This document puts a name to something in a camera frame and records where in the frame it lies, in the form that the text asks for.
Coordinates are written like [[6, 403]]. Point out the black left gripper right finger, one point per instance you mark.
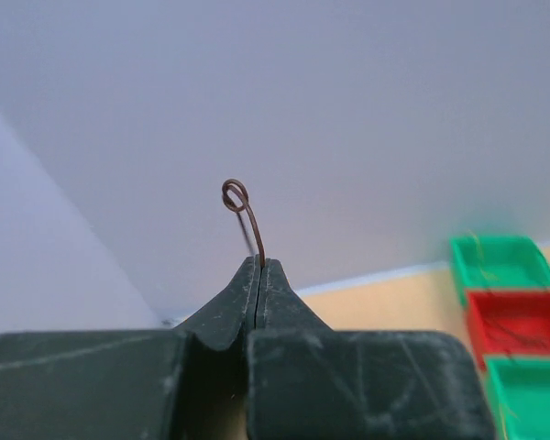
[[308, 381]]

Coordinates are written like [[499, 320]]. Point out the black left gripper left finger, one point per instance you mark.
[[188, 382]]

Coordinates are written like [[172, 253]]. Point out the green plastic bin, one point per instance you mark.
[[491, 262], [518, 390]]

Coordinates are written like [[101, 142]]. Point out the near green plastic bin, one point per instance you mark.
[[518, 390]]

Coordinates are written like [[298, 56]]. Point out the red plastic bin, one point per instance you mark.
[[508, 323]]

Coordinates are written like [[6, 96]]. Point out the far green plastic bin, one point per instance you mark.
[[491, 262]]

